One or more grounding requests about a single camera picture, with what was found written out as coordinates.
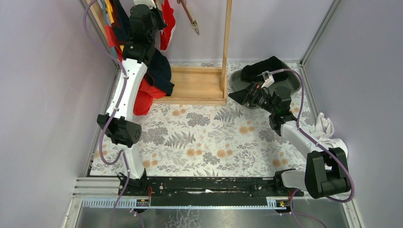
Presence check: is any dark navy hanging garment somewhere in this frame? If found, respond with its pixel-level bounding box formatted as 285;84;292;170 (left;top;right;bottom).
110;0;174;96

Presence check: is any yellow hanger on rack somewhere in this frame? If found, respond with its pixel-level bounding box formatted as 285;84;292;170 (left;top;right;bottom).
104;0;115;23

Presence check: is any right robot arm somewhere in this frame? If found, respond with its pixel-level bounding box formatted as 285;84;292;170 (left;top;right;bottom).
229;83;355;203

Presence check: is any red hanging garment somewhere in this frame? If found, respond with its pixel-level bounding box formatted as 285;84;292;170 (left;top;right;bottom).
105;25;167;116

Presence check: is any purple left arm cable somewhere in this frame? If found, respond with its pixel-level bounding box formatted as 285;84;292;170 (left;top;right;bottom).
83;0;145;228

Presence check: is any grey plastic tray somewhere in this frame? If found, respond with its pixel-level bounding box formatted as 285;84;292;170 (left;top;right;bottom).
230;68;300;94

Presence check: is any beige hanger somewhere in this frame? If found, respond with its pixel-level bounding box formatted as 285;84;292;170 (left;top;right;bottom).
177;0;200;36

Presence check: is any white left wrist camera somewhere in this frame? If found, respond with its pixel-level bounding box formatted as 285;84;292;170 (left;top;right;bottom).
134;0;157;9

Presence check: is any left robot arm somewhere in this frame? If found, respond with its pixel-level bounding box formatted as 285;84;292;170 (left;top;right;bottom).
97;0;166;180

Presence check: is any wooden rack with base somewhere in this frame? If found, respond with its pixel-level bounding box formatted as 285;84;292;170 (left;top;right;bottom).
85;0;233;106

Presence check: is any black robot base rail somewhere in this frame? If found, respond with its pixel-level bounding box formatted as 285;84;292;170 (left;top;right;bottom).
117;173;295;207

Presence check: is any red white-trimmed underwear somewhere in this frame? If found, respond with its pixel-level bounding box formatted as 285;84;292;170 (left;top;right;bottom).
160;0;176;51

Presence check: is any black underwear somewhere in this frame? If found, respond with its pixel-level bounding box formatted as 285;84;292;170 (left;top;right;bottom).
241;56;289;82

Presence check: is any white crumpled cloth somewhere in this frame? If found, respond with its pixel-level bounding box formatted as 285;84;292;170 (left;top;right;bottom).
312;112;348;157

